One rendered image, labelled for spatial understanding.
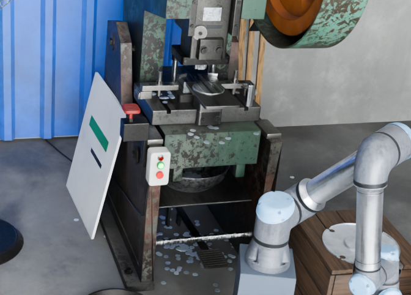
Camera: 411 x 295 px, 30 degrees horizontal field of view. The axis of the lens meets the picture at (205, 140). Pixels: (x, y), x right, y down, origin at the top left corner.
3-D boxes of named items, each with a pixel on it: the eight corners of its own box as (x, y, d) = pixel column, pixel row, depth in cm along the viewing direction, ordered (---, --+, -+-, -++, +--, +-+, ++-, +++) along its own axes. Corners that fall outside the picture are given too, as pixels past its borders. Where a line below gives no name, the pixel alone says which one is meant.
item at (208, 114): (236, 137, 290) (241, 104, 285) (202, 139, 286) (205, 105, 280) (215, 111, 312) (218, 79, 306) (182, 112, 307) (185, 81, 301)
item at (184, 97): (225, 100, 308) (226, 93, 307) (178, 102, 302) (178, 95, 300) (213, 86, 322) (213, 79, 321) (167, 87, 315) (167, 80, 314)
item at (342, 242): (413, 247, 288) (414, 245, 288) (375, 276, 267) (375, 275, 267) (347, 216, 304) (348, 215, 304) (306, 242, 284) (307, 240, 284)
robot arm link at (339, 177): (262, 203, 255) (383, 125, 218) (287, 189, 266) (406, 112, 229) (282, 234, 253) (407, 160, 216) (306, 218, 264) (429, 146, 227)
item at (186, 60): (229, 70, 303) (230, 57, 300) (181, 71, 296) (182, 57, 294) (216, 56, 316) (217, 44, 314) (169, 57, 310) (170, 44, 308)
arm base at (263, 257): (292, 276, 245) (296, 250, 241) (244, 271, 245) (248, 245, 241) (288, 250, 259) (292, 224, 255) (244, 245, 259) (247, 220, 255)
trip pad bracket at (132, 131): (147, 168, 288) (150, 120, 280) (121, 169, 285) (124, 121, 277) (142, 161, 294) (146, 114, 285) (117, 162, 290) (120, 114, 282)
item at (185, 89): (218, 91, 308) (219, 81, 306) (183, 92, 303) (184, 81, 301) (211, 83, 316) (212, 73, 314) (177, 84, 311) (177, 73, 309)
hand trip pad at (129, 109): (140, 129, 280) (141, 109, 277) (124, 130, 278) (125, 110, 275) (135, 121, 286) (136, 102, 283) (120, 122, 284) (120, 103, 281)
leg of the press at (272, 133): (277, 276, 324) (309, 75, 287) (252, 278, 320) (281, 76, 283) (208, 175, 402) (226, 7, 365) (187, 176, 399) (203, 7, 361)
